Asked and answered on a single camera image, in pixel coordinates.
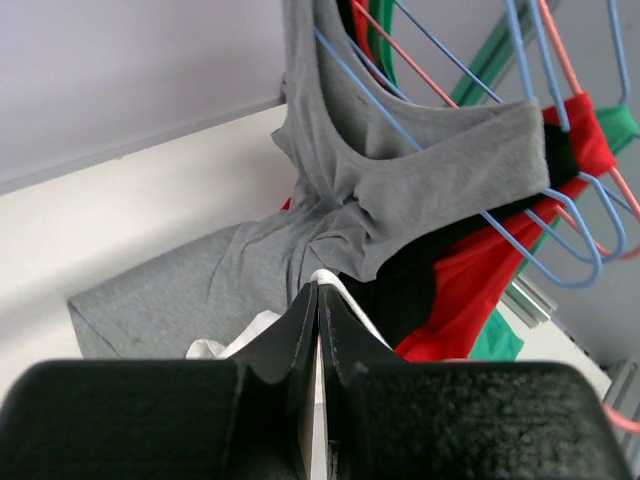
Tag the pink hanger with green top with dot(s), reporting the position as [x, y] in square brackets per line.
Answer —
[575, 80]

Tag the red tank top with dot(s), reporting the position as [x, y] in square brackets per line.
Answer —
[423, 212]

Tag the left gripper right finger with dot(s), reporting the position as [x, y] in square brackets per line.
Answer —
[391, 419]

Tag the empty blue wire hanger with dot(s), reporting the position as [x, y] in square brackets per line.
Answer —
[619, 50]

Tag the black tank top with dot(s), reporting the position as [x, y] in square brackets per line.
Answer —
[429, 304]

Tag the white tank top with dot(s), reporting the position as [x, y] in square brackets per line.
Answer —
[207, 349]

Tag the pink wire hanger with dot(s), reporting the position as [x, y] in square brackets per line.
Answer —
[621, 422]

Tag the blue hanger with grey top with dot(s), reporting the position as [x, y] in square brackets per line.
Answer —
[594, 259]

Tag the green tank top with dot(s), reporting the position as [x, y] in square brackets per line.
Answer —
[495, 340]

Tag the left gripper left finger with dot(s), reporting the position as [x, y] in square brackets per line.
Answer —
[235, 418]

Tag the grey tank top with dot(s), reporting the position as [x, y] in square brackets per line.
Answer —
[210, 288]

